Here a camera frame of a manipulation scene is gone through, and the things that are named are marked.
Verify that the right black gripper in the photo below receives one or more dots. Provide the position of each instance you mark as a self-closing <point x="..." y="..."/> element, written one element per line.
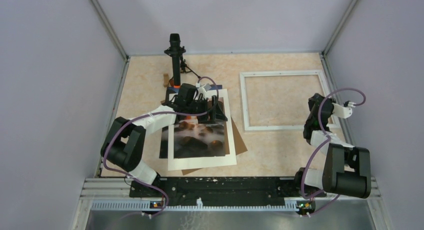
<point x="312" y="100"/>

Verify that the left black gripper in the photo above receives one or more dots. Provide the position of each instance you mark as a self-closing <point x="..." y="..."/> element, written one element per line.
<point x="210" y="116"/>

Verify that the white photo mat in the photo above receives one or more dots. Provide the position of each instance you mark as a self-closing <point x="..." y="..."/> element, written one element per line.
<point x="202" y="162"/>

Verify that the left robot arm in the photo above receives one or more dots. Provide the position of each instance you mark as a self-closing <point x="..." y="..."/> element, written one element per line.
<point x="124" y="143"/>

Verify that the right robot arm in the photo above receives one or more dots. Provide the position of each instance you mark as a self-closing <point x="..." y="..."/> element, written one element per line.
<point x="335" y="166"/>

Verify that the sunset seascape photo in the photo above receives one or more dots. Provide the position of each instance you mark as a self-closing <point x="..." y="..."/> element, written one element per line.
<point x="198" y="136"/>

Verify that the small wooden block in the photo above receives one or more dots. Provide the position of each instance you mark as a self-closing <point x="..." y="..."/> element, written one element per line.
<point x="166" y="80"/>

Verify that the brown backing board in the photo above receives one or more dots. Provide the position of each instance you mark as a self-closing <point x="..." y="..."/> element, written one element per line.
<point x="239" y="144"/>

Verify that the white picture frame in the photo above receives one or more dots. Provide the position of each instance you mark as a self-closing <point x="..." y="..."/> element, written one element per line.
<point x="254" y="74"/>

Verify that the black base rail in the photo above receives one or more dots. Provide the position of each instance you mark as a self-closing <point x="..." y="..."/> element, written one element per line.
<point x="243" y="191"/>

